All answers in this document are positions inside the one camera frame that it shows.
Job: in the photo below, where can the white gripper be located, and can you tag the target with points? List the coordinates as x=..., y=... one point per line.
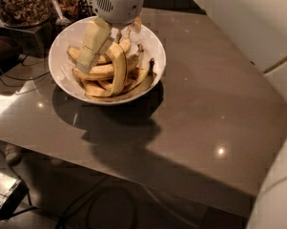
x=120, y=9

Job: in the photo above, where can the upper left yellow banana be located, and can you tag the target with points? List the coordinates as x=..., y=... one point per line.
x=74, y=52

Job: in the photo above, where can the white ceramic bowl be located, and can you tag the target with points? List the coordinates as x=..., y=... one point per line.
x=61, y=66

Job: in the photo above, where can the white handled spoon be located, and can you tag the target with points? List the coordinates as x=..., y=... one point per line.
x=61, y=19

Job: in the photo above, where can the curved yellow banana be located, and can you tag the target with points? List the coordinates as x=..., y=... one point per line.
x=118, y=57

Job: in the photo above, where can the right inner yellow banana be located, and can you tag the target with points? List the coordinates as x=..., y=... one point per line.
x=134, y=79

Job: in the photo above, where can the upper small yellow banana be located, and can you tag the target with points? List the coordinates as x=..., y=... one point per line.
x=124, y=40

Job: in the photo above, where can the glass jar of nuts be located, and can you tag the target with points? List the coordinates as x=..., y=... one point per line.
x=24, y=13

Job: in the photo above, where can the grey metal box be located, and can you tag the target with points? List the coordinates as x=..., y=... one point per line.
x=12, y=192

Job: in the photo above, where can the lower left yellow banana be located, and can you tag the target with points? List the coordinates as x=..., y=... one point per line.
x=94, y=89

